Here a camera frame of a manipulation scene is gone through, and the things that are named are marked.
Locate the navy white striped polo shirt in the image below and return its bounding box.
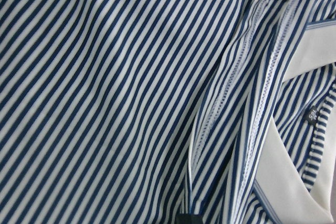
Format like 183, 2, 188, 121
1, 0, 335, 223

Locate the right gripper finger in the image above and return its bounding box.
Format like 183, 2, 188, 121
176, 212, 203, 224

